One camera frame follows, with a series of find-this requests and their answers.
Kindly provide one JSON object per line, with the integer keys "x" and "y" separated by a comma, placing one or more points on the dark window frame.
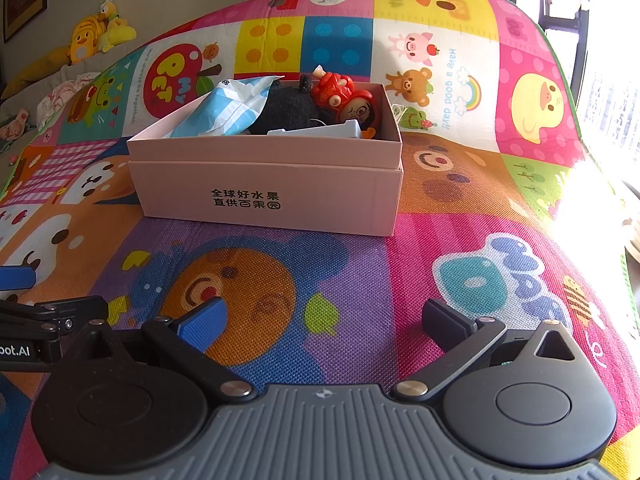
{"x": 565, "y": 60}

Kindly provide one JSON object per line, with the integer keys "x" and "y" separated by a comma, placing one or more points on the yellow duck plush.
{"x": 117, "y": 27}

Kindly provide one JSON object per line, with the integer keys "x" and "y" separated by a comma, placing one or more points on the pink cardboard box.
{"x": 260, "y": 195}

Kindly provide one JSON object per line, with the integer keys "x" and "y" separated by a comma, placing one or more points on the red toy figure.
{"x": 345, "y": 95}

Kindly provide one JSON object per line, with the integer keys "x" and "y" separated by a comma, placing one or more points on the pink white clothes pile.
{"x": 65, "y": 95}

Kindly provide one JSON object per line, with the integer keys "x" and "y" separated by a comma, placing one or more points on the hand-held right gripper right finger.
{"x": 445, "y": 322}

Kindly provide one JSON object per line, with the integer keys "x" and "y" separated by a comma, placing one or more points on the blue wipes packet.
{"x": 225, "y": 110}

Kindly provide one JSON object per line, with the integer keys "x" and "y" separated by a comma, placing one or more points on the black plush toy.
{"x": 285, "y": 110}

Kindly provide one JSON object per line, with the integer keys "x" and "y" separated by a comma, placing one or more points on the yellow plush pillow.
{"x": 35, "y": 72}

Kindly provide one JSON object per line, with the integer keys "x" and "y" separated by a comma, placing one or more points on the colourful cartoon play mat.
{"x": 450, "y": 260}

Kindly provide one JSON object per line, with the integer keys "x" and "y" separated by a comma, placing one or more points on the grey sofa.
{"x": 22, "y": 105}

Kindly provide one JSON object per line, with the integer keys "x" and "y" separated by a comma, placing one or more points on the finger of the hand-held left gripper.
{"x": 50, "y": 312}
{"x": 17, "y": 278}

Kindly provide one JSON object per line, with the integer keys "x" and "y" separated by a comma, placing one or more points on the pale blue plastic toy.
{"x": 325, "y": 131}

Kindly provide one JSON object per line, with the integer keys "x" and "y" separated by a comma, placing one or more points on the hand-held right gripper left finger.
{"x": 202, "y": 322}

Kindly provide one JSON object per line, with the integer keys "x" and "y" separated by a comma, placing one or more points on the orange striped duck plush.
{"x": 86, "y": 40}

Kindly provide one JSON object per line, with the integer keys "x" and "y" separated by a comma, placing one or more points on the small pink garment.
{"x": 14, "y": 125}

